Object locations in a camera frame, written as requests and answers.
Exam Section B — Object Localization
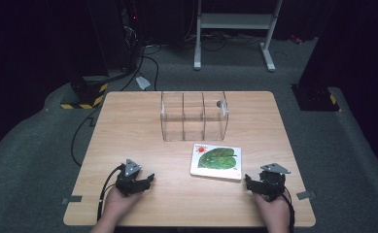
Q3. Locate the white metal stand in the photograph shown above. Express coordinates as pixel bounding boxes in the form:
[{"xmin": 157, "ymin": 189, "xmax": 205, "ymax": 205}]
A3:
[{"xmin": 193, "ymin": 0, "xmax": 284, "ymax": 73}]

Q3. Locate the person's right hand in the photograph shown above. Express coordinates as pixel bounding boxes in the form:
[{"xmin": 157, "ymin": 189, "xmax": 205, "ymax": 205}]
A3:
[{"xmin": 253, "ymin": 191, "xmax": 292, "ymax": 228}]

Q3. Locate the white green leaf picture book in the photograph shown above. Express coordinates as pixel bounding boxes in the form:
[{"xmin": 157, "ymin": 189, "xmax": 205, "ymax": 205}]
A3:
[{"xmin": 189, "ymin": 143, "xmax": 243, "ymax": 181}]

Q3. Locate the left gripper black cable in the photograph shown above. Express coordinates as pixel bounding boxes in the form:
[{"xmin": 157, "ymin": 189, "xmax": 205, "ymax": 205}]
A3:
[{"xmin": 95, "ymin": 163, "xmax": 126, "ymax": 223}]

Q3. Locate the black floor cable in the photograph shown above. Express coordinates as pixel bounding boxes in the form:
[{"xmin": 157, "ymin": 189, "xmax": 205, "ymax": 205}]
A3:
[{"xmin": 70, "ymin": 43, "xmax": 162, "ymax": 168}]

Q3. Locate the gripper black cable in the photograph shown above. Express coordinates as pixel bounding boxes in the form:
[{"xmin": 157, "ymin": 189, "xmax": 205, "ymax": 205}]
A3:
[
  {"xmin": 95, "ymin": 163, "xmax": 126, "ymax": 223},
  {"xmin": 281, "ymin": 189, "xmax": 296, "ymax": 233}
]

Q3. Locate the grey tape piece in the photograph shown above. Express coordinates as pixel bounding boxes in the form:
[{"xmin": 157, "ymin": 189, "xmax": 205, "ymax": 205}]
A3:
[
  {"xmin": 295, "ymin": 190, "xmax": 317, "ymax": 201},
  {"xmin": 61, "ymin": 195, "xmax": 84, "ymax": 205}
]

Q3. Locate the white paper scrap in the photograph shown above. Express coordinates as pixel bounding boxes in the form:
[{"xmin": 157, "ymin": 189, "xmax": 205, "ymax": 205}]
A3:
[{"xmin": 135, "ymin": 76, "xmax": 152, "ymax": 91}]

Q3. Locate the black yellow striped base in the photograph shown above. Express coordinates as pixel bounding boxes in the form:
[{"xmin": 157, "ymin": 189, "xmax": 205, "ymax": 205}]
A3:
[{"xmin": 59, "ymin": 76, "xmax": 109, "ymax": 111}]

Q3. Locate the clear acrylic divided box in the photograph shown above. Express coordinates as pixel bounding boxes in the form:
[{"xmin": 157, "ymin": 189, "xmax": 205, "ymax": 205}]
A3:
[{"xmin": 159, "ymin": 90, "xmax": 229, "ymax": 143}]

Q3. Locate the black base with yellow mark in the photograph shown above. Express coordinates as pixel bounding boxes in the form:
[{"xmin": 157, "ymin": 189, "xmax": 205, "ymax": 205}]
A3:
[{"xmin": 291, "ymin": 83, "xmax": 342, "ymax": 113}]

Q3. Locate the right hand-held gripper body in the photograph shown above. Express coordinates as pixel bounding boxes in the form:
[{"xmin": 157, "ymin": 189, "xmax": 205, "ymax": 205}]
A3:
[{"xmin": 257, "ymin": 162, "xmax": 292, "ymax": 203}]

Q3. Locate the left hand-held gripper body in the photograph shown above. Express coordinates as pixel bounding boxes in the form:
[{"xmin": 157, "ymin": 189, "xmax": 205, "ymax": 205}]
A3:
[{"xmin": 114, "ymin": 158, "xmax": 147, "ymax": 197}]

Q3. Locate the dark equipment rack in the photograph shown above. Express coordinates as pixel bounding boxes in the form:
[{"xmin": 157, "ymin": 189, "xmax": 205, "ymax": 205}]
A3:
[{"xmin": 86, "ymin": 0, "xmax": 146, "ymax": 74}]

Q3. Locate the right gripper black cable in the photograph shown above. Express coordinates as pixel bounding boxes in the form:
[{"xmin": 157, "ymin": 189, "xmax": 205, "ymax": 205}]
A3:
[{"xmin": 281, "ymin": 189, "xmax": 296, "ymax": 233}]

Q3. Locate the person's left hand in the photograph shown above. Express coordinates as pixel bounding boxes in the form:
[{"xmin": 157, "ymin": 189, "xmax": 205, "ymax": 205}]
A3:
[{"xmin": 101, "ymin": 185, "xmax": 145, "ymax": 225}]

